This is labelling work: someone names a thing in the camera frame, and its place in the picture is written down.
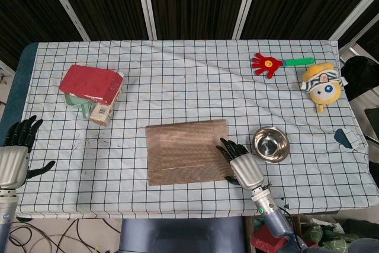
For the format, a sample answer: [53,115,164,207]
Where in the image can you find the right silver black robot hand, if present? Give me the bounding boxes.
[216,137,265,191]

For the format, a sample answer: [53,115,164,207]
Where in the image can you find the red hand clapper toy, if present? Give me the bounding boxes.
[251,52,316,79]

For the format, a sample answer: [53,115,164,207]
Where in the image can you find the beige labelled drink bottle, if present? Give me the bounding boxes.
[89,71,125,127]

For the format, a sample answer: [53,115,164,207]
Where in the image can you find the light green plate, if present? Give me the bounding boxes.
[64,92,95,121]

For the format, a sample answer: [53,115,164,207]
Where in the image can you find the green patterned cloth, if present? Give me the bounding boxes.
[298,220,359,253]

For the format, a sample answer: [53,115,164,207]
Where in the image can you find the yellow plush toy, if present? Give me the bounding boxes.
[299,62,348,114]

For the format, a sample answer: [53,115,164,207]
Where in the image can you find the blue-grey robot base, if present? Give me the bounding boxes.
[119,217,246,253]

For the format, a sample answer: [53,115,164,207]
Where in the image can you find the black chair back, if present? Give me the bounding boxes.
[340,56,379,102]

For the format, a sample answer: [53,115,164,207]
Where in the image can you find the black floor cables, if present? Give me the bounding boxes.
[5,217,119,253]

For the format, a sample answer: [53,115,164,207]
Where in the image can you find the white partition post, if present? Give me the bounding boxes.
[40,0,91,41]
[232,0,263,40]
[329,0,379,41]
[134,0,158,40]

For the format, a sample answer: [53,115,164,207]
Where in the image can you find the brown woven placemat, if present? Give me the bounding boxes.
[145,119,235,187]

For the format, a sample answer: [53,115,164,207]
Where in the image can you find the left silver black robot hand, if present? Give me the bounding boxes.
[0,114,56,189]

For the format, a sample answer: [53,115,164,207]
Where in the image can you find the white black checkered tablecloth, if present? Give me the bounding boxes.
[14,39,377,218]

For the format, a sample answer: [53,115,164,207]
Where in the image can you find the stainless steel bowl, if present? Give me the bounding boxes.
[252,126,290,164]

